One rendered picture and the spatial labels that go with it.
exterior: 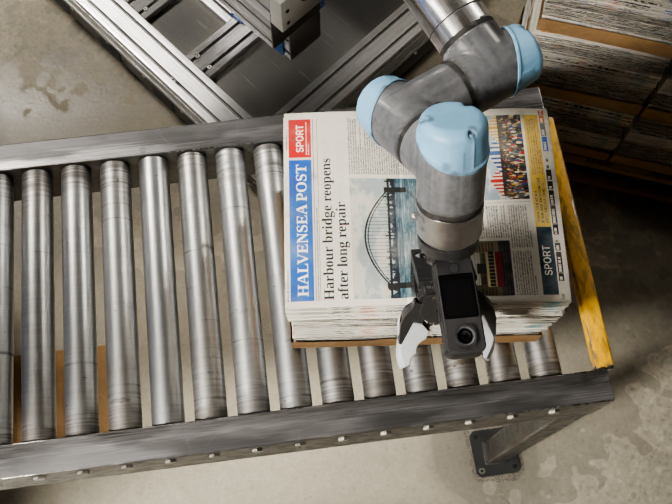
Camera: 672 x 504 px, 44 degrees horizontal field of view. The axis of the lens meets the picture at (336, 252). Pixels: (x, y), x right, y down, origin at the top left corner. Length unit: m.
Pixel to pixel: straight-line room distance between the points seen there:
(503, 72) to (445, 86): 0.07
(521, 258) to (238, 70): 1.25
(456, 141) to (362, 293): 0.30
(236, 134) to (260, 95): 0.73
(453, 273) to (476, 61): 0.24
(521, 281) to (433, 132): 0.32
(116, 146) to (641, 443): 1.43
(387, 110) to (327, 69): 1.23
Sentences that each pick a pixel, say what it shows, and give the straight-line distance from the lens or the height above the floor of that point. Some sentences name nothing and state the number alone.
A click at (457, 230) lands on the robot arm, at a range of 0.93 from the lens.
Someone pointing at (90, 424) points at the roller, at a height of 0.79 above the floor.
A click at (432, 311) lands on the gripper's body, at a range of 1.01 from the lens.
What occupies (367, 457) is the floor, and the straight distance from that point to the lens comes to 2.08.
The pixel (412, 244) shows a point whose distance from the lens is 1.12.
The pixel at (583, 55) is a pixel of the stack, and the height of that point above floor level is 0.55.
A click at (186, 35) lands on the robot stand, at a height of 0.21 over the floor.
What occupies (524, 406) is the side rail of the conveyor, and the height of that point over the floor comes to 0.80.
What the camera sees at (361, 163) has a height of 1.03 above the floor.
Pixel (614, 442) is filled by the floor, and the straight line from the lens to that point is 2.20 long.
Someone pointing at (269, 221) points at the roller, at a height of 0.80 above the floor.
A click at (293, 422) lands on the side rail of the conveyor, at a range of 1.28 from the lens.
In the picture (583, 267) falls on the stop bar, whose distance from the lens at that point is 1.38.
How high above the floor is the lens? 2.07
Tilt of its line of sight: 70 degrees down
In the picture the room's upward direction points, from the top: 1 degrees clockwise
